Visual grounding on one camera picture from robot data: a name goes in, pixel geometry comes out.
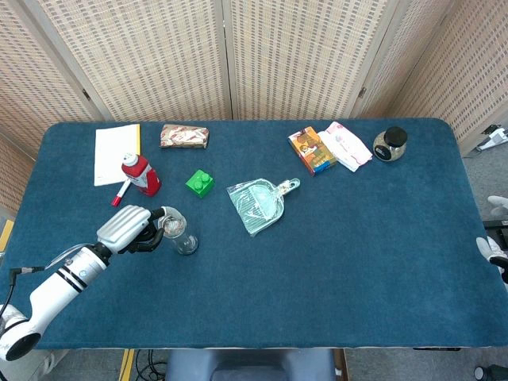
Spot right white five-finger robot hand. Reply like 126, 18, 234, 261
475, 194, 508, 285

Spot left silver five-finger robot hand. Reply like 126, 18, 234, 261
96, 204, 178, 255

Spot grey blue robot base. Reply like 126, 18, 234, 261
164, 348, 337, 381

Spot red white marker pen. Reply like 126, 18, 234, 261
110, 179, 133, 207

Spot red juice bottle white cap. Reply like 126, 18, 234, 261
121, 152, 163, 198

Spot clear wrist tube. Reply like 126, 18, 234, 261
45, 243, 92, 271

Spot white paper notepad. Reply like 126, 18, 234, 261
94, 123, 142, 187

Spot green toy building brick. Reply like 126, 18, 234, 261
184, 169, 215, 199

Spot white stand foot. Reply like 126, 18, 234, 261
475, 125, 508, 152

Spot red patterned snack pack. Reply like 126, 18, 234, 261
159, 123, 211, 150

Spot black floor equipment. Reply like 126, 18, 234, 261
474, 364, 508, 381

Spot green dustpan in plastic bag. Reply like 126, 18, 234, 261
226, 177, 302, 238

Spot round glass jar black lid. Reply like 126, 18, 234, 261
372, 125, 409, 164

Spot woven bamboo folding screen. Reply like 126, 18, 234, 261
0, 0, 508, 217

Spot blue carpet table cover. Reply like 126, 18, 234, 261
7, 117, 508, 351

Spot white wet wipes pack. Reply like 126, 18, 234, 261
317, 121, 374, 173

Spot orange printed carton box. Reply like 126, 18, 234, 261
287, 125, 338, 177

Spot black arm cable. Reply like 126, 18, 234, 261
0, 265, 45, 318

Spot black floor cables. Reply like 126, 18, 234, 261
134, 348, 170, 381

